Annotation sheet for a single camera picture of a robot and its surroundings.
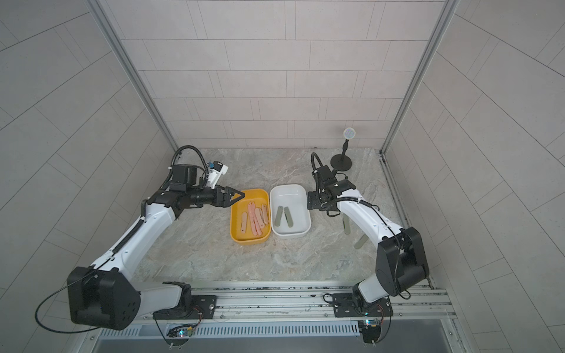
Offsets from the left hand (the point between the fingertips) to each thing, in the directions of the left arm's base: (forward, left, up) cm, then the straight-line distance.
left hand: (241, 192), depth 77 cm
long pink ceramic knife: (+4, -1, -19) cm, 20 cm away
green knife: (+1, -17, -19) cm, 25 cm away
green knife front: (+1, -12, -19) cm, 23 cm away
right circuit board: (-38, -43, -20) cm, 61 cm away
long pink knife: (-4, -4, -19) cm, 20 cm away
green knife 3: (-10, -46, -20) cm, 51 cm away
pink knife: (0, -4, -19) cm, 19 cm away
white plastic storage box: (+10, -19, -18) cm, 28 cm away
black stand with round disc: (+31, -44, -18) cm, 57 cm away
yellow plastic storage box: (+9, -3, -17) cm, 20 cm away
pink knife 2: (+2, -7, -18) cm, 20 cm away
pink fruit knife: (-1, +2, -20) cm, 20 cm away
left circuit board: (-39, +15, -19) cm, 45 cm away
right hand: (+3, -29, -10) cm, 30 cm away
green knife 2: (-2, -41, -20) cm, 46 cm away
